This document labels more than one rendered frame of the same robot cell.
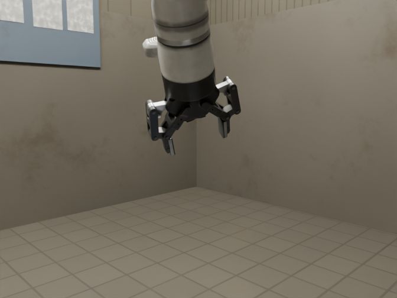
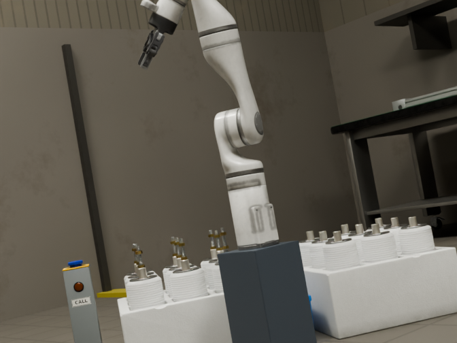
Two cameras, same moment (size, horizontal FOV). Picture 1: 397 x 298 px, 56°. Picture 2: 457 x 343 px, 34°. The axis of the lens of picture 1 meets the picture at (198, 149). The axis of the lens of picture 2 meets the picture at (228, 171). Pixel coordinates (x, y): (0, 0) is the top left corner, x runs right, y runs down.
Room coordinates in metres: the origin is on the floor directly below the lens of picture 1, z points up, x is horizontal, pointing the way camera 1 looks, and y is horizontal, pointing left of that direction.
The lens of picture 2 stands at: (0.26, 2.00, 0.42)
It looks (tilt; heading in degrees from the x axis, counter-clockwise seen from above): 2 degrees up; 275
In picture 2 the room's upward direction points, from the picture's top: 10 degrees counter-clockwise
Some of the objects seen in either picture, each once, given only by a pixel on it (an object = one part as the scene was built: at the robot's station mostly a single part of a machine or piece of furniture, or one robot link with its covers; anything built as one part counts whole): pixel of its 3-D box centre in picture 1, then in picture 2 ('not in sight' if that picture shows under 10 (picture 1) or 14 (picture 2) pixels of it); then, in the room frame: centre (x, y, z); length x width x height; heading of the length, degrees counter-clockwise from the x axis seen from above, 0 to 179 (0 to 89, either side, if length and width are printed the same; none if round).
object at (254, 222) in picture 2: not in sight; (251, 211); (0.37, 0.26, 0.39); 0.09 x 0.09 x 0.17; 44
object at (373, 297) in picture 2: not in sight; (370, 287); (0.09, -0.26, 0.09); 0.39 x 0.39 x 0.18; 18
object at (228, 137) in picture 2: not in sight; (239, 145); (0.37, 0.26, 0.54); 0.09 x 0.09 x 0.17; 73
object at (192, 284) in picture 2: not in sight; (192, 303); (0.59, 0.00, 0.16); 0.10 x 0.10 x 0.18
